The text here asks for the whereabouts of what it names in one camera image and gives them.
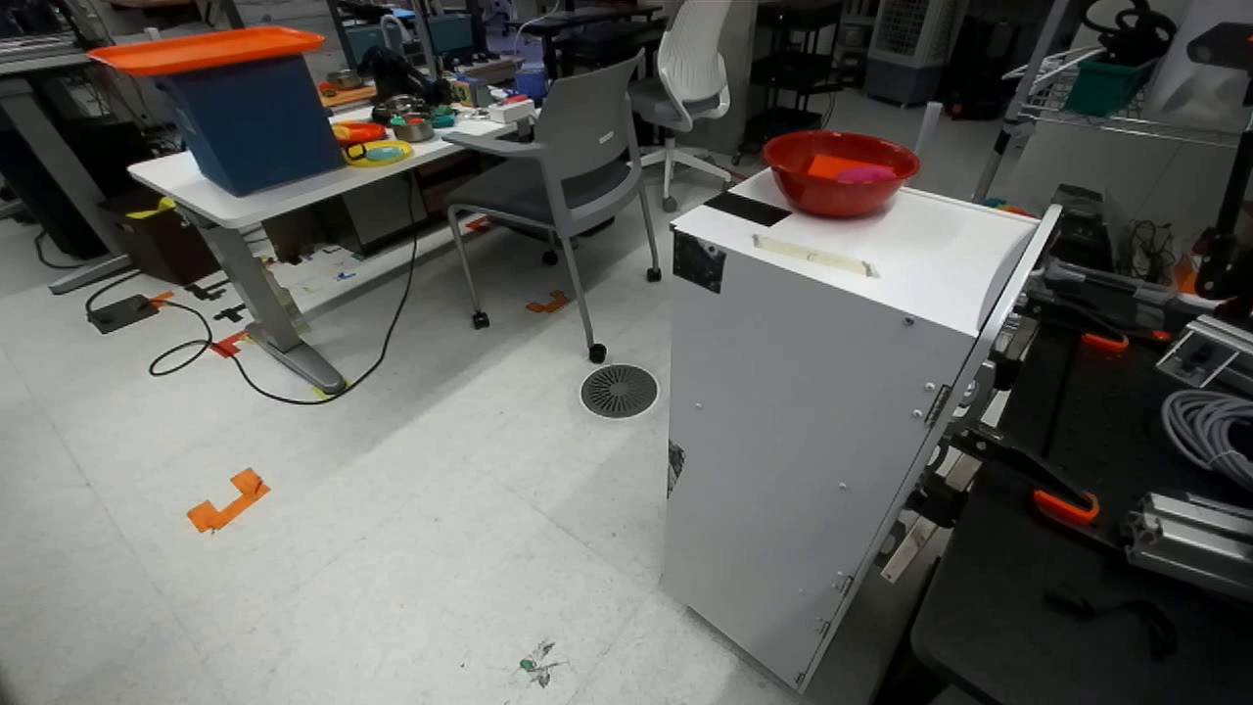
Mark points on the orange bin lid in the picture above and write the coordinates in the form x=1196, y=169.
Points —
x=209, y=48

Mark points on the orange toy block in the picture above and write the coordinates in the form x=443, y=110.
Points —
x=829, y=167

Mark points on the silver square bracket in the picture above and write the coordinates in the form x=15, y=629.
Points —
x=1209, y=353

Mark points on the magenta plush toy green leaves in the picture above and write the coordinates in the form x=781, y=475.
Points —
x=879, y=176

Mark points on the black perforated breadboard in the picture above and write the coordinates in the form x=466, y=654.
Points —
x=1137, y=443

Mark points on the green bin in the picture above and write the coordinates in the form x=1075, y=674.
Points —
x=1111, y=83

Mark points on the silver aluminium extrusion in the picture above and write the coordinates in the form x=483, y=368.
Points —
x=1196, y=543

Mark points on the yellow orange desk toy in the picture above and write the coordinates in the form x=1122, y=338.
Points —
x=375, y=148

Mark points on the large orange floor marker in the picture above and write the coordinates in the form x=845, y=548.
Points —
x=229, y=502

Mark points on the black power brick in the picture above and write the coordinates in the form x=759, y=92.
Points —
x=122, y=317

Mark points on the white toy cabinet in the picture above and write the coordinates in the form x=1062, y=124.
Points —
x=798, y=433

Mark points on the white office chair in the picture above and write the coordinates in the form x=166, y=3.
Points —
x=691, y=79

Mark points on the grey four-legged caster chair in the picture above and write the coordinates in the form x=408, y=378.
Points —
x=589, y=133

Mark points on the beige masking tape label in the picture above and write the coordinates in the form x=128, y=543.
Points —
x=807, y=258

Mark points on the white desk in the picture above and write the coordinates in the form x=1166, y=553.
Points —
x=183, y=191

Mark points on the red plastic bowl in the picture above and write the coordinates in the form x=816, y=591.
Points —
x=835, y=199

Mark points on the blue storage bin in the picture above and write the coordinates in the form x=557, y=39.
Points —
x=255, y=133

